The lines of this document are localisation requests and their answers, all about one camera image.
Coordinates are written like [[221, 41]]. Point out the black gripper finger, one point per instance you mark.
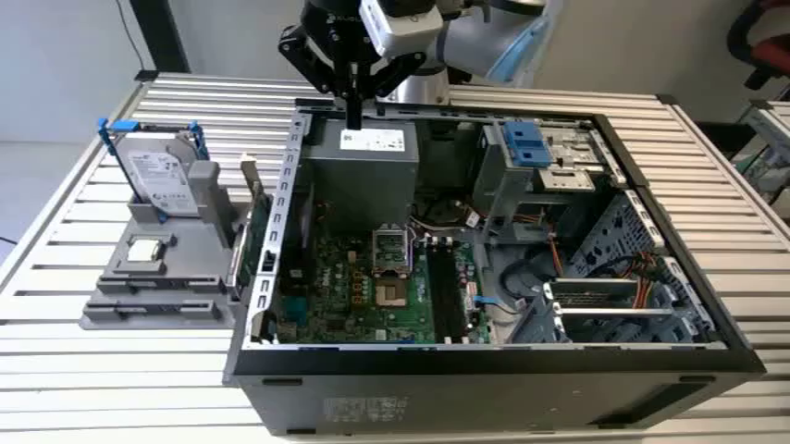
[[368, 111], [353, 111]]

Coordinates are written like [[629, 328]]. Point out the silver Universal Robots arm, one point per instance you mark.
[[476, 51]]

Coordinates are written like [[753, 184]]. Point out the black RAM slot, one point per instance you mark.
[[434, 291], [442, 291], [449, 291], [456, 291]]

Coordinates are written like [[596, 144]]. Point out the grey power supply unit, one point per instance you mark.
[[365, 185]]

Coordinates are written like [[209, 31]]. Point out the black cooler fan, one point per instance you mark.
[[445, 213]]

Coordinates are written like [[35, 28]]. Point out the blue drive latch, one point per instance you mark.
[[525, 143]]

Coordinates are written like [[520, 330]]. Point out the green graphics card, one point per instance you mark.
[[262, 217]]

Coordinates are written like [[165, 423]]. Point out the grey metal drive cage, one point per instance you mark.
[[506, 194]]

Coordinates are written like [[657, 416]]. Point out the hard disk in blue carrier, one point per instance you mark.
[[154, 171]]

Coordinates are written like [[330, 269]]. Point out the CPU socket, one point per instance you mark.
[[393, 291]]

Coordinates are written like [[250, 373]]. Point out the grey parts rack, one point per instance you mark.
[[186, 259]]

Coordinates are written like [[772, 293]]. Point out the green motherboard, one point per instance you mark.
[[334, 319]]

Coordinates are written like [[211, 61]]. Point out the silver CPU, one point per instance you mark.
[[143, 251]]

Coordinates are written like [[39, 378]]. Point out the metal disk bay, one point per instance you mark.
[[617, 313]]

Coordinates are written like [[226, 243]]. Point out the black open PC case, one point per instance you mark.
[[433, 398]]

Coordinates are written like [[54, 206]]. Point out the red black office chair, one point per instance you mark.
[[772, 51]]

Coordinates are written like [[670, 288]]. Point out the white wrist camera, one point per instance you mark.
[[401, 28]]

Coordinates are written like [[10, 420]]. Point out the black upright post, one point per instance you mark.
[[169, 37]]

